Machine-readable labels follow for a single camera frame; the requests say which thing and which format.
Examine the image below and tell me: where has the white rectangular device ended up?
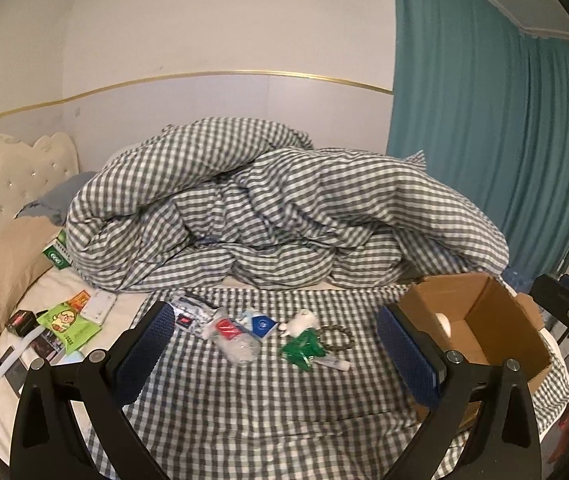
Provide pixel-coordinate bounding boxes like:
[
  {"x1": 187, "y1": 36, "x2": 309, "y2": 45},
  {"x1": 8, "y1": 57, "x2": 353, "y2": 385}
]
[{"x1": 80, "y1": 290, "x2": 117, "y2": 325}]

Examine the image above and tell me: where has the small black red box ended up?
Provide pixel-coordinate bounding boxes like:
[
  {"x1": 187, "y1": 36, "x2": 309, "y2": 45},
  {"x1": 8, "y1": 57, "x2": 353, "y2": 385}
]
[{"x1": 6, "y1": 310, "x2": 39, "y2": 338}]

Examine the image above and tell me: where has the blue grey pillow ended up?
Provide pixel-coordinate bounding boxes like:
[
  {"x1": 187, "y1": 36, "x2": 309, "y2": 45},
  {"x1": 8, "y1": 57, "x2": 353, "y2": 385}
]
[{"x1": 16, "y1": 171, "x2": 97, "y2": 226}]

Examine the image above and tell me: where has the orange packet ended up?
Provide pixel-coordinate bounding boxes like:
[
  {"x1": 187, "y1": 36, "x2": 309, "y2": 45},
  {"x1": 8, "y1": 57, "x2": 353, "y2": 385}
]
[{"x1": 66, "y1": 290, "x2": 91, "y2": 312}]

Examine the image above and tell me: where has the beaded bracelet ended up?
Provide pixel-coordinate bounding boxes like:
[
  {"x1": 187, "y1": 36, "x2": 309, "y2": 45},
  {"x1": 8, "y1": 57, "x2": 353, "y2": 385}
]
[{"x1": 316, "y1": 325, "x2": 356, "y2": 356}]

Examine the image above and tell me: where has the grey checked duvet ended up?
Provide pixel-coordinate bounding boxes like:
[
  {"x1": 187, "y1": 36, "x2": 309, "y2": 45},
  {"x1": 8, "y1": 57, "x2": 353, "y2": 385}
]
[{"x1": 65, "y1": 117, "x2": 509, "y2": 292}]

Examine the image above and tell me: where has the grey checked bed sheet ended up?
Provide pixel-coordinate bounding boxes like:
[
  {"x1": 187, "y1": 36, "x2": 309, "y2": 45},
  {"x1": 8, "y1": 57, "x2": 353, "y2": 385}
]
[{"x1": 86, "y1": 282, "x2": 569, "y2": 480}]

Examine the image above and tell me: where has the green snack bag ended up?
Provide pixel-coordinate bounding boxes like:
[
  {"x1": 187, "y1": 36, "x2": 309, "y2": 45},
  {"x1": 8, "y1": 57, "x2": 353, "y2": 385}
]
[{"x1": 36, "y1": 302, "x2": 101, "y2": 354}]

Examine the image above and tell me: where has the teal curtain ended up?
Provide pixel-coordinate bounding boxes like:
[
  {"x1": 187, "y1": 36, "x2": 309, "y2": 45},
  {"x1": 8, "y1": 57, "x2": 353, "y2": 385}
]
[{"x1": 388, "y1": 0, "x2": 569, "y2": 278}]

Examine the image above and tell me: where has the cream tufted headboard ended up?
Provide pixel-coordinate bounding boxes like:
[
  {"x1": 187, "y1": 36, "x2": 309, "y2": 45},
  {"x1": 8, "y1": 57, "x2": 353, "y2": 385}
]
[{"x1": 0, "y1": 132, "x2": 79, "y2": 232}]

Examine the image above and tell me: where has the blue white tissue packet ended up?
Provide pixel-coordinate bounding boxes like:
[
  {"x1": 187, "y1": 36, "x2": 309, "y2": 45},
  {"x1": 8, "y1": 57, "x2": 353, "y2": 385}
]
[{"x1": 237, "y1": 310, "x2": 278, "y2": 339}]

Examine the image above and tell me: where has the brown cardboard box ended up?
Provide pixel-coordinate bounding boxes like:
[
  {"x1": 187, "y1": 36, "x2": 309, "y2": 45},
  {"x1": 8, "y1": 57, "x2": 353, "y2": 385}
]
[{"x1": 389, "y1": 273, "x2": 551, "y2": 422}]

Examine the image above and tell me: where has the green white box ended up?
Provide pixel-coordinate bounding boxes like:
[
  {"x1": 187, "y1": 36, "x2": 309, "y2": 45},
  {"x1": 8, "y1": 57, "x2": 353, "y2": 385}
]
[{"x1": 42, "y1": 229, "x2": 73, "y2": 270}]

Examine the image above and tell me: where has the green plastic wrapper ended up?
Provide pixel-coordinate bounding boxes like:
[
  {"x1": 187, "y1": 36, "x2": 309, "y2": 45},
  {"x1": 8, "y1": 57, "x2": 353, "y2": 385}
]
[{"x1": 280, "y1": 328, "x2": 327, "y2": 372}]

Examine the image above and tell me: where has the floral tissue pack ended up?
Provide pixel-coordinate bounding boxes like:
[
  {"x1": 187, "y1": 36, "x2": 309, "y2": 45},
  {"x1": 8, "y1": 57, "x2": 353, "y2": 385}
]
[{"x1": 168, "y1": 292, "x2": 225, "y2": 340}]

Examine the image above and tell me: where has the beige pillow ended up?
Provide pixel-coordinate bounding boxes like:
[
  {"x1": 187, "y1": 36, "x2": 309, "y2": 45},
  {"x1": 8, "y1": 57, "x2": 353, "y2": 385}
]
[{"x1": 0, "y1": 217, "x2": 60, "y2": 334}]

